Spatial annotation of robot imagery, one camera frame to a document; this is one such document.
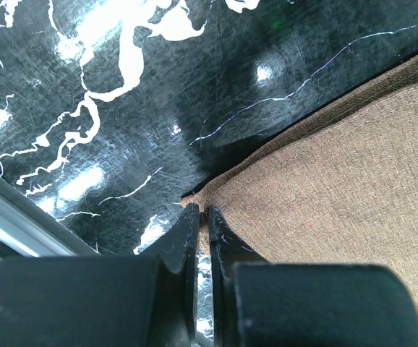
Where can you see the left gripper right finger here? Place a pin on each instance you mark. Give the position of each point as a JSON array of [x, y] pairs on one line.
[[258, 303]]

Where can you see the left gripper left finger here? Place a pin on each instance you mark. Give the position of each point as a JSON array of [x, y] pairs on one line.
[[147, 299]]

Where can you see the brown cloth napkin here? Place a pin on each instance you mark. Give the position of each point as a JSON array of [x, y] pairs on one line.
[[340, 186]]

